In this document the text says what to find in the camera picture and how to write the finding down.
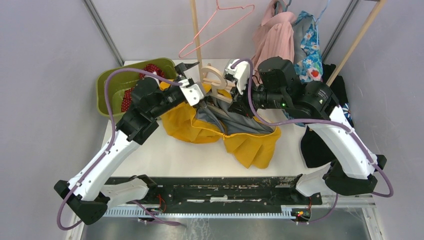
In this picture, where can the black garment with flower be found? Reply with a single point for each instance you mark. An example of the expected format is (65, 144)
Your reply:
(314, 150)

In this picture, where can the green plastic basket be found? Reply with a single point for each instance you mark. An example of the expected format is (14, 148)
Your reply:
(124, 81)

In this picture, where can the blue floral garment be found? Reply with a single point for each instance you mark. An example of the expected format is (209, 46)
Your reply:
(299, 42)

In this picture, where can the pink garment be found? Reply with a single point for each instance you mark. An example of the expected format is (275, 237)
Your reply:
(274, 36)

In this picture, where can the red polka dot skirt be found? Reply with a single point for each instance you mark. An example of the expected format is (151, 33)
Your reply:
(127, 98)

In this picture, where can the yellow skirt grey lining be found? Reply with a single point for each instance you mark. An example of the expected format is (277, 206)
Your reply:
(248, 140)

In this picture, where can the pink wire hanger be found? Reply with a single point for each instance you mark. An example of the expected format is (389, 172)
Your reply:
(223, 18)

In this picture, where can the wooden clothes rack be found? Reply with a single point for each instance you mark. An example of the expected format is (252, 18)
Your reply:
(350, 9)

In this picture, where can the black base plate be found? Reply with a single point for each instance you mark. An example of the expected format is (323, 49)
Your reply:
(226, 195)

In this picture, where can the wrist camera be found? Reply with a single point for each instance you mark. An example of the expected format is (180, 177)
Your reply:
(239, 75)
(193, 92)

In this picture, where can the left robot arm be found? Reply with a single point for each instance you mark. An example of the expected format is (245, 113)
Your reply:
(88, 193)

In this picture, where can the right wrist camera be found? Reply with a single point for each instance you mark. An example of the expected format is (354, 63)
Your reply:
(239, 75)

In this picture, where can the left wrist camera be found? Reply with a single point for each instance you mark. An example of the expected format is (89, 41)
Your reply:
(193, 92)

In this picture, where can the wooden hanger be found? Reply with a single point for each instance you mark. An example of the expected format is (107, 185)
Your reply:
(215, 82)

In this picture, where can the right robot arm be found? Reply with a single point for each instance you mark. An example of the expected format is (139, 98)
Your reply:
(274, 84)

